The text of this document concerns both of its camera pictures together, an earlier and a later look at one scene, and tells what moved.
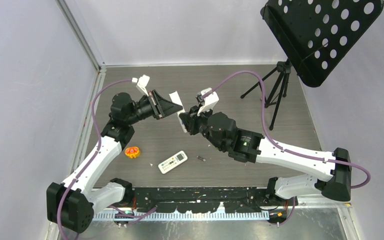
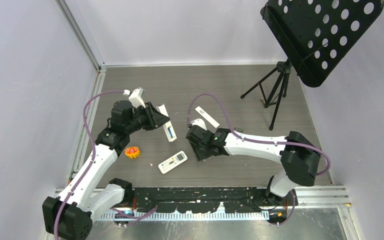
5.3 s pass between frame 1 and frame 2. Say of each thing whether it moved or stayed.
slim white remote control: moved
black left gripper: moved
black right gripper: moved
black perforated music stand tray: stayed
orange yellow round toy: stayed
